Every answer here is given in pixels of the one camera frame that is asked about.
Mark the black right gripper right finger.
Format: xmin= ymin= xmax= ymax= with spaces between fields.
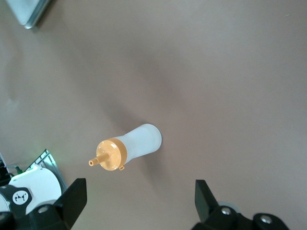
xmin=191 ymin=179 xmax=291 ymax=230

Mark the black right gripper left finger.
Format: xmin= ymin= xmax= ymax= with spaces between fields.
xmin=14 ymin=178 xmax=87 ymax=230

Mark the translucent squeeze bottle orange cap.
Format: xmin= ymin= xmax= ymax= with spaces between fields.
xmin=88 ymin=123 xmax=163 ymax=172

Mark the brown table cover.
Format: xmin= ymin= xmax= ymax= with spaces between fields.
xmin=0 ymin=0 xmax=307 ymax=230

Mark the silver digital kitchen scale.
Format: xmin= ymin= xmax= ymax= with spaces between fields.
xmin=4 ymin=0 xmax=52 ymax=30

